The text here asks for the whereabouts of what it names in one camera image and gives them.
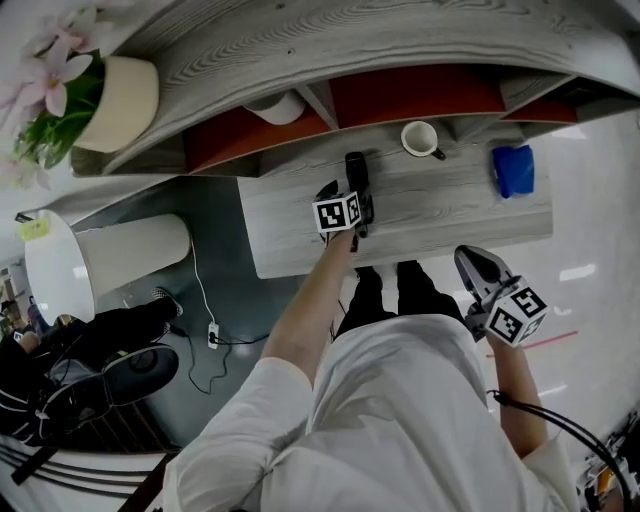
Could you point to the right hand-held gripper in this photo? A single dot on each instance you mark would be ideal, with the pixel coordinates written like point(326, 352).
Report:
point(517, 317)

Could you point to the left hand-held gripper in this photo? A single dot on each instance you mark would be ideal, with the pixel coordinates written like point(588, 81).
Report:
point(335, 212)

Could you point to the person's right forearm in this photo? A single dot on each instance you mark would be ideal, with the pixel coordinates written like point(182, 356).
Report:
point(515, 395)

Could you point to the person's left forearm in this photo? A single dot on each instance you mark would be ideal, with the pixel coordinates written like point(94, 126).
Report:
point(310, 310)

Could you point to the grey wooden desk top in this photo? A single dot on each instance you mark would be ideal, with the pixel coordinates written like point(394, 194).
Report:
point(425, 210)

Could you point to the black office chair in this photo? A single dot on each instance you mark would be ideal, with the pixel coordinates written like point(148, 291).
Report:
point(125, 320)

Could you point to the person's right leg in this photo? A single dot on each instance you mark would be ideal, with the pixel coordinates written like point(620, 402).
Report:
point(420, 292)

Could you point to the person's leg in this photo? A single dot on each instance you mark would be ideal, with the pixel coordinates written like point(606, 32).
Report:
point(365, 300)
point(420, 292)

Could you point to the person's left leg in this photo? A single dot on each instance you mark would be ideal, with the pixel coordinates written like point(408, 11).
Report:
point(365, 300)

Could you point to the blue cloth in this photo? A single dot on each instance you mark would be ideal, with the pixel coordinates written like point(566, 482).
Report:
point(515, 172)

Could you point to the white cylindrical cup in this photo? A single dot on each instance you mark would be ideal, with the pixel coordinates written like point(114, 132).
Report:
point(280, 112)

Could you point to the grey wooden shelf unit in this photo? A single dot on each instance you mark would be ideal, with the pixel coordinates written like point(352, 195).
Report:
point(350, 45)

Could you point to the person's white shirt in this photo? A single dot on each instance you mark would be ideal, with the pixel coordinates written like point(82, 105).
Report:
point(400, 425)

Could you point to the white power strip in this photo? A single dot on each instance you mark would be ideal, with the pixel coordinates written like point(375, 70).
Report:
point(213, 335)

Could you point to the flowering plant in pale pot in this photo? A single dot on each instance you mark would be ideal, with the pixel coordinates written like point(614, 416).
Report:
point(125, 105)

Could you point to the black chair headrest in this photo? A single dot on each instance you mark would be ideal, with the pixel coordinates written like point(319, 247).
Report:
point(145, 370)

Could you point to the white round table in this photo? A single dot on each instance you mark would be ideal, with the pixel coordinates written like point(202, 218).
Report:
point(55, 265)

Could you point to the dark slatted wooden bench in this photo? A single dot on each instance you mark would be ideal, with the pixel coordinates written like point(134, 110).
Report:
point(130, 425)

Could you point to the yellow note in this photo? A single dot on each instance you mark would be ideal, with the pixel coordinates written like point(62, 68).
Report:
point(35, 230)

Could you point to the white counter with black stripes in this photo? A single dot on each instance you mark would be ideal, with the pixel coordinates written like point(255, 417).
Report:
point(60, 480)

